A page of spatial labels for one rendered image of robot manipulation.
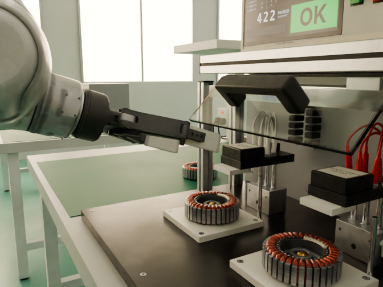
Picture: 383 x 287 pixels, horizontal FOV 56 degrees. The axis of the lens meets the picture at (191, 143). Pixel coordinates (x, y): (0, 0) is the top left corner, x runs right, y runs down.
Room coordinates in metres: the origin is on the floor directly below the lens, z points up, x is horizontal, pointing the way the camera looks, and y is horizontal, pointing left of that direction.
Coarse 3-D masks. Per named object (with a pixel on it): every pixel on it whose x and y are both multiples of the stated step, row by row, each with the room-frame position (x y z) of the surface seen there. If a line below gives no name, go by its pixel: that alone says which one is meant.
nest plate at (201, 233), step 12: (168, 216) 0.70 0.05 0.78; (180, 216) 0.69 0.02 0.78; (240, 216) 0.69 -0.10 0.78; (252, 216) 0.69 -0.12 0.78; (180, 228) 0.66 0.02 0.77; (192, 228) 0.63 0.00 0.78; (204, 228) 0.63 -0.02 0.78; (216, 228) 0.63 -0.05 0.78; (228, 228) 0.63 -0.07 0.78; (240, 228) 0.64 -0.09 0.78; (252, 228) 0.66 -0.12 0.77; (204, 240) 0.60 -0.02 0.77
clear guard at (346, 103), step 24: (216, 96) 0.46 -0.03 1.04; (264, 96) 0.39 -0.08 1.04; (312, 96) 0.33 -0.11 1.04; (336, 96) 0.31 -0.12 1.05; (360, 96) 0.29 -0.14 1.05; (192, 120) 0.46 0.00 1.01; (216, 120) 0.41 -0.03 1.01; (240, 120) 0.38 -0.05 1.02; (264, 120) 0.35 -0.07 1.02; (288, 120) 0.33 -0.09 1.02; (312, 120) 0.31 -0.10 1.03; (336, 120) 0.29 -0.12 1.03; (360, 120) 0.27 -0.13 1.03; (312, 144) 0.29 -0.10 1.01; (336, 144) 0.27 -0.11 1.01
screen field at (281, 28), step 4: (280, 24) 0.73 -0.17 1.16; (284, 24) 0.72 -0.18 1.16; (256, 28) 0.79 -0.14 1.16; (260, 28) 0.78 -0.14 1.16; (264, 28) 0.77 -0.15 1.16; (268, 28) 0.76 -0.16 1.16; (272, 28) 0.75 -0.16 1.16; (276, 28) 0.74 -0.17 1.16; (280, 28) 0.73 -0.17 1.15; (284, 28) 0.72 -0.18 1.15; (248, 32) 0.81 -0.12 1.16; (252, 32) 0.80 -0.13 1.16; (256, 32) 0.79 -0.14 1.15; (260, 32) 0.78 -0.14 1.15; (264, 32) 0.77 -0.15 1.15; (268, 32) 0.76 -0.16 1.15; (272, 32) 0.75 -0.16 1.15; (276, 32) 0.74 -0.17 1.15; (248, 36) 0.81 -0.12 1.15; (252, 36) 0.80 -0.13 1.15
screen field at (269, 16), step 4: (260, 12) 0.78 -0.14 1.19; (264, 12) 0.77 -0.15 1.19; (268, 12) 0.76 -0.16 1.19; (272, 12) 0.75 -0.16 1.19; (256, 16) 0.79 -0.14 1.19; (260, 16) 0.78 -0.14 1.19; (264, 16) 0.77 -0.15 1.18; (268, 16) 0.76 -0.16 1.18; (272, 16) 0.75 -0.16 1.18; (256, 20) 0.79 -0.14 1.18; (260, 20) 0.78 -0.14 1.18; (264, 20) 0.77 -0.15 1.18; (268, 20) 0.76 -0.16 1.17; (272, 20) 0.75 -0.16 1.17; (256, 24) 0.79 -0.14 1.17
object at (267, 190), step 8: (248, 184) 0.79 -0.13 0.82; (256, 184) 0.78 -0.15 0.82; (248, 192) 0.79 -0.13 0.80; (256, 192) 0.76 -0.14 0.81; (264, 192) 0.74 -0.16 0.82; (272, 192) 0.73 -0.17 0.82; (280, 192) 0.74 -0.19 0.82; (248, 200) 0.78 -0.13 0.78; (256, 200) 0.76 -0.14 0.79; (264, 200) 0.74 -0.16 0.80; (272, 200) 0.73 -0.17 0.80; (280, 200) 0.74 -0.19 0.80; (256, 208) 0.76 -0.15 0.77; (264, 208) 0.74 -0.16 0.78; (272, 208) 0.73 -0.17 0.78; (280, 208) 0.74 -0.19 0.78
